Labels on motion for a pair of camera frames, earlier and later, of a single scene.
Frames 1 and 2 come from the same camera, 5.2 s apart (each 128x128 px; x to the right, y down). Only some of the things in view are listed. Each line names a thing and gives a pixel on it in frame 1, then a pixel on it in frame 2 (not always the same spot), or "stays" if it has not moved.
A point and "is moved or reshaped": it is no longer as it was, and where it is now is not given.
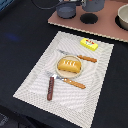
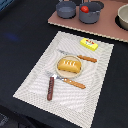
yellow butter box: x=89 y=44 stays
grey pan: x=66 y=10 stays
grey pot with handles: x=92 y=5 is moved or reshaped
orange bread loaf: x=69 y=65 stays
